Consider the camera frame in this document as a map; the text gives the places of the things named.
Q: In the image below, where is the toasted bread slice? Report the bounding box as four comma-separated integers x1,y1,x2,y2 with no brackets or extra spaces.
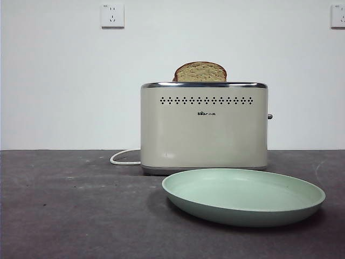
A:
174,60,227,82

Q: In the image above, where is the pale green round plate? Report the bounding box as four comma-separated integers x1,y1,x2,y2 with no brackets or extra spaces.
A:
161,168,326,228

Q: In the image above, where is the cream two-slot toaster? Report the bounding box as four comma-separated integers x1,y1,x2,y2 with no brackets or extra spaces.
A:
140,80,273,176

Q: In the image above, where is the white toaster power cord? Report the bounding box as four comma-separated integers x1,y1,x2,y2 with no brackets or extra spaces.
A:
109,149,142,165

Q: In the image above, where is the white wall socket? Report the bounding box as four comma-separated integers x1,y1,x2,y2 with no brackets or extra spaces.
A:
101,3,126,29
330,4,345,29

